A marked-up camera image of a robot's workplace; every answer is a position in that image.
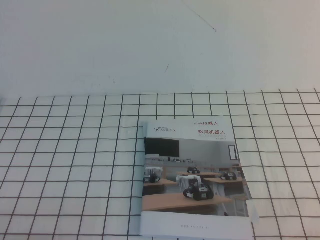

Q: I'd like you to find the AgileX robotics catalogue booklet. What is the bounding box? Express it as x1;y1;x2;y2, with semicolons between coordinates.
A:
139;121;254;238
191;114;261;224

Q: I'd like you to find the white black-grid tablecloth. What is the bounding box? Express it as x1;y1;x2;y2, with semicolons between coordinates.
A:
0;89;320;240

